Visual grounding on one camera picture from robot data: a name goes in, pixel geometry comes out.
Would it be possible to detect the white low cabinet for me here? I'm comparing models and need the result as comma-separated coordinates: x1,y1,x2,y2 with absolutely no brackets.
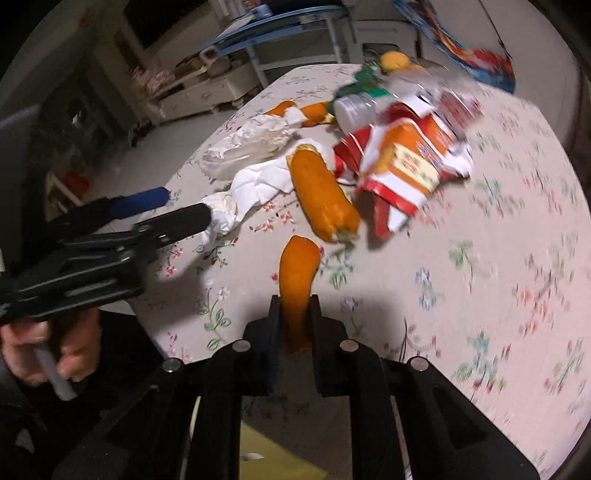
143,65,259,125

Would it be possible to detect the person's left hand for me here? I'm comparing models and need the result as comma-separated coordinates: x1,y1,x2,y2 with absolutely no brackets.
0,308,103,387

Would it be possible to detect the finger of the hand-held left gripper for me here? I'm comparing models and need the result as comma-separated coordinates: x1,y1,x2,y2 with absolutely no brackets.
69,203,212,259
48,186,170,232

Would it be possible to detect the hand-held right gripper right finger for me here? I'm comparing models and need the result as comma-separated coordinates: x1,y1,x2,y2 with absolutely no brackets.
309,295,541,480

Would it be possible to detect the clear plastic bottle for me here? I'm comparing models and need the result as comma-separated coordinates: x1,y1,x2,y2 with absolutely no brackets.
333,69,444,134

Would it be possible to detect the yellow fruit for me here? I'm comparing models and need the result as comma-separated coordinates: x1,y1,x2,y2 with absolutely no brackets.
379,51,411,73

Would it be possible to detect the red box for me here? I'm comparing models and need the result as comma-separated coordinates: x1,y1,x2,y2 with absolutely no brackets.
60,171,90,197

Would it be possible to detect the orange red snack bag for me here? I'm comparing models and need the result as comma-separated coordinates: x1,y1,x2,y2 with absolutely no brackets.
332,111,474,238

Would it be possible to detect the yellow bin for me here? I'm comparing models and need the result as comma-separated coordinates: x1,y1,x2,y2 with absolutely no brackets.
240,422,328,480

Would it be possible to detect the red white wrapper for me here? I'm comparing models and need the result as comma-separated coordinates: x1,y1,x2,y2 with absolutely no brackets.
416,90,483,127

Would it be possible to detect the black television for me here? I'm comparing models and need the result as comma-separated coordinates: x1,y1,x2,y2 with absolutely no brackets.
124,0,218,51

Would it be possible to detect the white tissue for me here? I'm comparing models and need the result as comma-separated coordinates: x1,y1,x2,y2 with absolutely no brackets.
201,159,296,252

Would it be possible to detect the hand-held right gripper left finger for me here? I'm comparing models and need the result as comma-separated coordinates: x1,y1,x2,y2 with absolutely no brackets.
51,295,282,480

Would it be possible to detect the person's black clothing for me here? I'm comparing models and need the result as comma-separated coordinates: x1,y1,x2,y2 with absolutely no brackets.
0,309,185,480

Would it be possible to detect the large orange peel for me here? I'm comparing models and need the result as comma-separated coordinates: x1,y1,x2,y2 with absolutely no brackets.
286,144,362,243

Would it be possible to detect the small orange peel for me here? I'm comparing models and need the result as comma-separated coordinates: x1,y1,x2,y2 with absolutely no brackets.
278,235,321,355

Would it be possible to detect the floral tablecloth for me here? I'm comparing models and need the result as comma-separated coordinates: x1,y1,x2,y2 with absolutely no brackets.
131,62,591,480

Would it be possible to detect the green wrapper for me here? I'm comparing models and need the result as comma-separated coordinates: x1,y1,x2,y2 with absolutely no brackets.
342,65,393,100

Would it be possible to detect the blue metal shelf rack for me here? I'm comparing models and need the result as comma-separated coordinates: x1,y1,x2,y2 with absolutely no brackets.
203,7,356,88

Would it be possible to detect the crumpled white paper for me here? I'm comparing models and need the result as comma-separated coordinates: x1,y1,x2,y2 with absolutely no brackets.
201,107,303,178

